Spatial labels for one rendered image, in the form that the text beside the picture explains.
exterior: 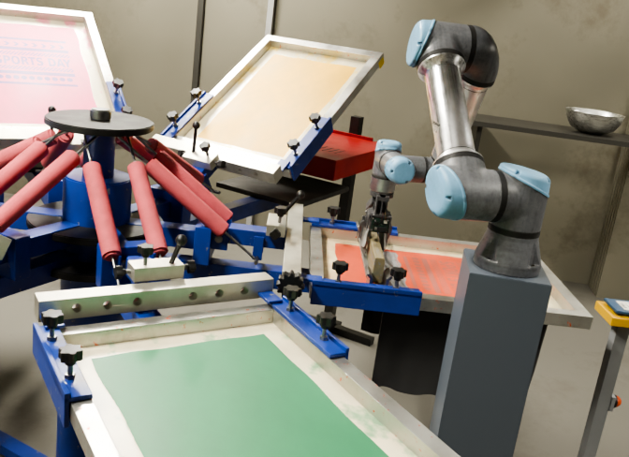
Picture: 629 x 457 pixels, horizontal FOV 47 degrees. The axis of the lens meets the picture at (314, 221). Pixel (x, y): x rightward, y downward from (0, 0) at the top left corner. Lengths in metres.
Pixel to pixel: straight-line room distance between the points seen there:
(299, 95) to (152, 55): 2.66
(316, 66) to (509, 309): 1.78
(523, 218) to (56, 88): 2.06
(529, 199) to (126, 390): 0.92
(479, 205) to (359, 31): 3.74
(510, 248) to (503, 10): 3.72
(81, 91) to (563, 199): 3.55
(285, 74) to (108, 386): 1.94
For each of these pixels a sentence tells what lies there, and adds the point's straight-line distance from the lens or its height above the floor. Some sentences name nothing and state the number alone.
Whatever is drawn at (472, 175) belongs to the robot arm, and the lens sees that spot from 1.59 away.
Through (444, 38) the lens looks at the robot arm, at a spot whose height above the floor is 1.68.
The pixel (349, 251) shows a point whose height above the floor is 0.95.
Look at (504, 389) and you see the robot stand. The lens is 1.75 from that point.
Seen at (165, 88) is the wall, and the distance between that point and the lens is 5.54.
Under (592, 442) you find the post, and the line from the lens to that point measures 2.55.
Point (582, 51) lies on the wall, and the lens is 5.35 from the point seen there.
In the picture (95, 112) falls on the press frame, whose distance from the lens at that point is 2.21.
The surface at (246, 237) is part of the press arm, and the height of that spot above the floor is 1.02.
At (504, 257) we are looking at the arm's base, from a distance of 1.65.
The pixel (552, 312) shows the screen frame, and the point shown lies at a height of 0.99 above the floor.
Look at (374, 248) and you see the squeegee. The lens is 2.13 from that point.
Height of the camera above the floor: 1.72
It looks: 17 degrees down
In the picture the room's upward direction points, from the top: 7 degrees clockwise
